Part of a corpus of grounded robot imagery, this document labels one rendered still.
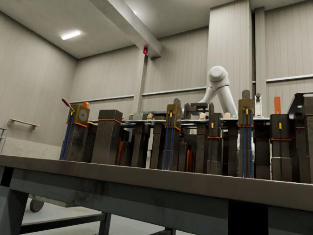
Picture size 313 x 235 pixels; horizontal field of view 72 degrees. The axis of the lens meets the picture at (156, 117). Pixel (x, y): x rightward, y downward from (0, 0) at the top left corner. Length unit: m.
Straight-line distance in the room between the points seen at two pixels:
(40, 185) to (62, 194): 0.12
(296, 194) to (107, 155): 0.99
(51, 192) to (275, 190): 0.62
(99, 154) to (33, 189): 0.51
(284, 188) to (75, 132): 1.21
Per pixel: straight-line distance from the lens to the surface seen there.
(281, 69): 8.48
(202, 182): 0.44
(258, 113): 1.41
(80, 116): 1.44
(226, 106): 1.70
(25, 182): 0.92
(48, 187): 0.80
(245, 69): 7.59
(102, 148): 1.28
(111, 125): 1.28
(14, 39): 12.64
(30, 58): 12.74
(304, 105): 0.86
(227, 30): 8.53
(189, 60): 9.56
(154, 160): 1.27
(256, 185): 0.42
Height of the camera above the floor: 0.69
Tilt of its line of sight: 15 degrees up
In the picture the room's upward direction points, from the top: 6 degrees clockwise
